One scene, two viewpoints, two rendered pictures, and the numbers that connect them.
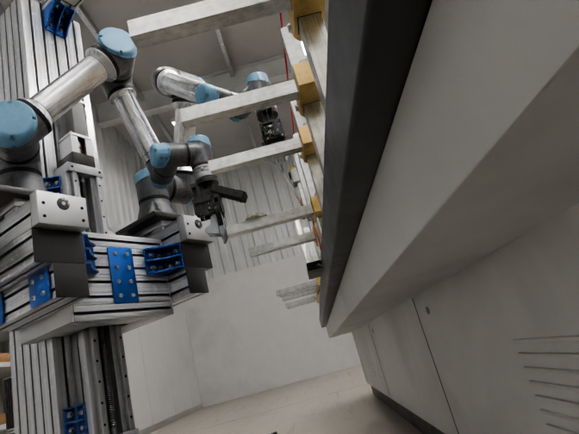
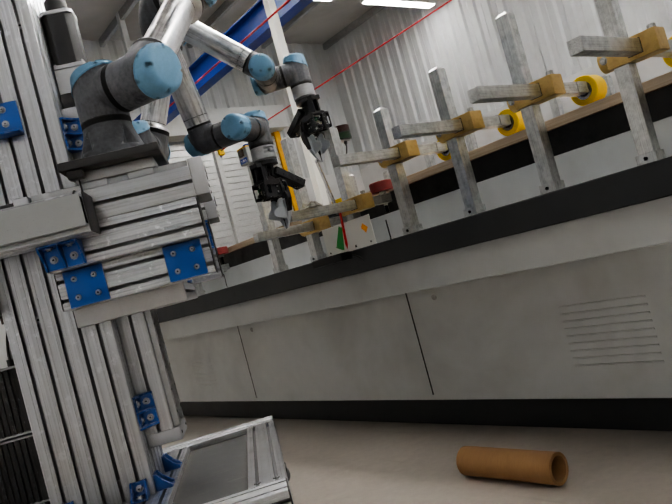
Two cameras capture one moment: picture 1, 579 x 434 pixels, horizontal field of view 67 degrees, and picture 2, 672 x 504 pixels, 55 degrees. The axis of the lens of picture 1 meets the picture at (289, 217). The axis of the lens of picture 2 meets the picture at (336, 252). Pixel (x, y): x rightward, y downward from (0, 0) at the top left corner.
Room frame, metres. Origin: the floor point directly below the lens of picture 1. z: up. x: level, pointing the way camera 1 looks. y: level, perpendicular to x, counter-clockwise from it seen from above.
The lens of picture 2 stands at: (-0.34, 1.33, 0.66)
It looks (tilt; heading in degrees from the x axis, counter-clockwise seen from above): 1 degrees up; 322
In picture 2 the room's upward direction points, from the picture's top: 15 degrees counter-clockwise
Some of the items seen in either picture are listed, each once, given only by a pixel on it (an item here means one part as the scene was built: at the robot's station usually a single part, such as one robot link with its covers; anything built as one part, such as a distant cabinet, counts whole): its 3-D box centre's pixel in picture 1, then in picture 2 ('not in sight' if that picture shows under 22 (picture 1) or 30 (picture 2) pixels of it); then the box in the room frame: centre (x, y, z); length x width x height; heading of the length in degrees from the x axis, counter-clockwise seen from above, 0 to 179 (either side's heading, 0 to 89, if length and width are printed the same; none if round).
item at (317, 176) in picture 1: (319, 176); (399, 182); (1.08, -0.10, 0.86); 0.03 x 0.03 x 0.48; 1
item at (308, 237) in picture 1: (308, 238); (306, 228); (1.54, -0.05, 0.83); 0.43 x 0.03 x 0.04; 91
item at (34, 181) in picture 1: (21, 190); (111, 142); (1.14, 0.73, 1.09); 0.15 x 0.15 x 0.10
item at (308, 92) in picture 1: (308, 90); (458, 127); (0.80, -0.11, 0.95); 0.13 x 0.06 x 0.05; 1
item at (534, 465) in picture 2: not in sight; (509, 464); (0.83, 0.03, 0.04); 0.30 x 0.08 x 0.08; 1
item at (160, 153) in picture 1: (168, 158); (235, 129); (1.25, 0.32, 1.12); 0.11 x 0.11 x 0.08; 30
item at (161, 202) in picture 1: (156, 213); not in sight; (1.57, 0.49, 1.09); 0.15 x 0.15 x 0.10
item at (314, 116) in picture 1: (315, 120); (458, 150); (0.83, -0.11, 0.89); 0.03 x 0.03 x 0.48; 1
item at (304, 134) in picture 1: (310, 145); (397, 154); (1.05, -0.10, 0.95); 0.13 x 0.06 x 0.05; 1
